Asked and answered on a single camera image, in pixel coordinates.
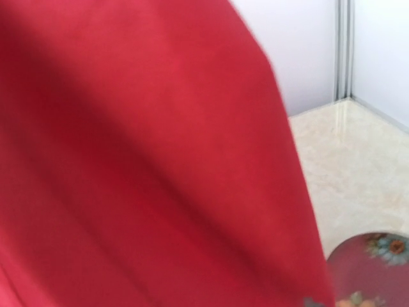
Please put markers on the red student backpack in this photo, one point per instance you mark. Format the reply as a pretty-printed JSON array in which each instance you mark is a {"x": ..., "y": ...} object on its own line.
[{"x": 147, "y": 160}]

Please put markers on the right frame post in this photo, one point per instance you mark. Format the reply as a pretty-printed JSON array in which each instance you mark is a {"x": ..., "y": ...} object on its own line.
[{"x": 344, "y": 49}]

